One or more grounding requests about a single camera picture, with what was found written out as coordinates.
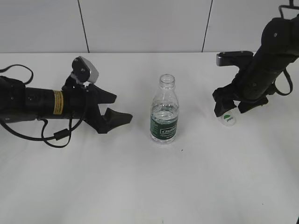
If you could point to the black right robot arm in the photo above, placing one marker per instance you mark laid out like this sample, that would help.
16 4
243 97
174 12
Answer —
280 38

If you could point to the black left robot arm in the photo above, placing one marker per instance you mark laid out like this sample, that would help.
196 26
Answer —
19 103

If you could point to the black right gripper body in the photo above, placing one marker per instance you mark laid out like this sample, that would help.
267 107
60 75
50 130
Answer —
251 83

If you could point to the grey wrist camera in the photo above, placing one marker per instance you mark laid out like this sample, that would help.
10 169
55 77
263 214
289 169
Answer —
240 59
82 71

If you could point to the white green bottle cap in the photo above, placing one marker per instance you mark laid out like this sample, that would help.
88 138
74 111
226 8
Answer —
228 119

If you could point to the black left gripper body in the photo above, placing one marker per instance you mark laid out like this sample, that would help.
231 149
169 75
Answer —
81 102

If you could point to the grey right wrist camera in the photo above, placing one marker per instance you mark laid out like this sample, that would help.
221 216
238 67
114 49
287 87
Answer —
240 59

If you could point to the clear green-label water bottle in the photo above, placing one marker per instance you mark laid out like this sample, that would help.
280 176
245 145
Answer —
164 111

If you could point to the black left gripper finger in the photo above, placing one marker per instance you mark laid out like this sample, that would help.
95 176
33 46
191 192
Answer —
111 120
101 96

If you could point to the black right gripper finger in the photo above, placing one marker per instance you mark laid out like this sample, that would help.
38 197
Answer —
245 106
224 101

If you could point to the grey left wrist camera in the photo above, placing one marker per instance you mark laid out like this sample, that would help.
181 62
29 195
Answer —
82 71

